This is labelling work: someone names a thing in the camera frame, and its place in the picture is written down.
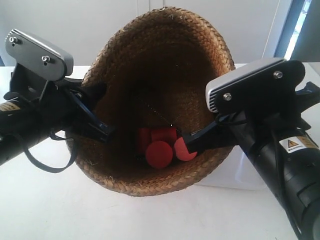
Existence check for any white rectangular plastic tray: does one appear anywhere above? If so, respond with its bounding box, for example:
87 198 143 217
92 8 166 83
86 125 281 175
198 146 270 191

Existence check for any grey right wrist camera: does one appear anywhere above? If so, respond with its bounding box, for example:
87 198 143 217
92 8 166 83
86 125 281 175
205 57 306 115

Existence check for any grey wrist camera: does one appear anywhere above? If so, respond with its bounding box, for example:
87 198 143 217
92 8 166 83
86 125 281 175
5 28 74 81
205 57 306 115

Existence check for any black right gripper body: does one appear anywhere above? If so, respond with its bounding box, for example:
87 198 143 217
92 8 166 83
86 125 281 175
217 64 320 146

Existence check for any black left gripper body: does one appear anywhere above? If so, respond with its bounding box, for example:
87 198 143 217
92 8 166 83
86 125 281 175
4 64 73 133

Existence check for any brown woven wicker basket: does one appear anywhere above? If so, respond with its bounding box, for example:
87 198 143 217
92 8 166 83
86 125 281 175
66 6 235 197

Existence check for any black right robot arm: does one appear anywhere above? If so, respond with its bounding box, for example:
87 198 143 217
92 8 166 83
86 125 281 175
183 58 320 240

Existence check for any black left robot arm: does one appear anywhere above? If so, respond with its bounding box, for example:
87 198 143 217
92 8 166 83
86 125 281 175
0 63 116 173

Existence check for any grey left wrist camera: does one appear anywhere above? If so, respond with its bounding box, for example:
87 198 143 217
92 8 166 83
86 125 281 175
5 28 74 81

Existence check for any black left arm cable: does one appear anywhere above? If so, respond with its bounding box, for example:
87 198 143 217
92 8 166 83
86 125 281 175
9 124 77 173

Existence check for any window with grey frame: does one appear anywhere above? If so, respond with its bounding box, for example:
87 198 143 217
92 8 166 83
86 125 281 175
261 0 320 63

